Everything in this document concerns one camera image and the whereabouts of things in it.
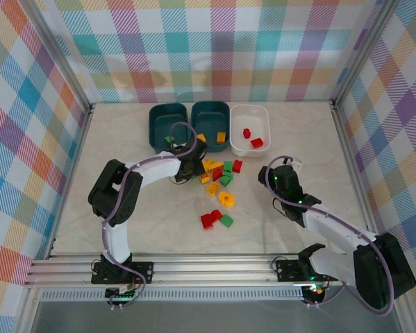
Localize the teal plastic bin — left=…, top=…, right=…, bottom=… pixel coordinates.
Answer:
left=190, top=100, right=231, bottom=153
left=148, top=103, right=190, bottom=155

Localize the round yellow lego piece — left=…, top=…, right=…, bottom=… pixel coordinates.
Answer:
left=217, top=191, right=237, bottom=207

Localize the white plastic bin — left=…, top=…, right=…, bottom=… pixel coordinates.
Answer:
left=229, top=104, right=271, bottom=157

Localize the green circuit board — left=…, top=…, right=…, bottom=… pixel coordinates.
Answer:
left=105, top=282, right=141, bottom=301
left=303, top=282, right=328, bottom=296

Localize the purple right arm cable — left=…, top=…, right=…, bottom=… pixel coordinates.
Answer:
left=265, top=155, right=395, bottom=316

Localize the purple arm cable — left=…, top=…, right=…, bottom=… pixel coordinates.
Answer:
left=101, top=121, right=199, bottom=311
left=265, top=155, right=395, bottom=316

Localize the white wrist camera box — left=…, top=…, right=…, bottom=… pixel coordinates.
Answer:
left=283, top=156, right=303, bottom=171

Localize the aluminium side rail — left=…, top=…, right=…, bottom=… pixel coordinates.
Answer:
left=328, top=100, right=384, bottom=240
left=46, top=103, right=97, bottom=259

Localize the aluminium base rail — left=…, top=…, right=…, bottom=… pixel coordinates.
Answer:
left=23, top=252, right=344, bottom=289

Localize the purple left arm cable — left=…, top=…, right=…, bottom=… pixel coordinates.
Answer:
left=101, top=121, right=199, bottom=311

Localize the slotted grey cable duct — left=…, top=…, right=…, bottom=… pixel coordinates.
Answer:
left=40, top=289, right=305, bottom=303

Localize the aluminium frame post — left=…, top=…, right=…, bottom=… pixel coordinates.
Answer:
left=22, top=0, right=94, bottom=115
left=328, top=0, right=403, bottom=107

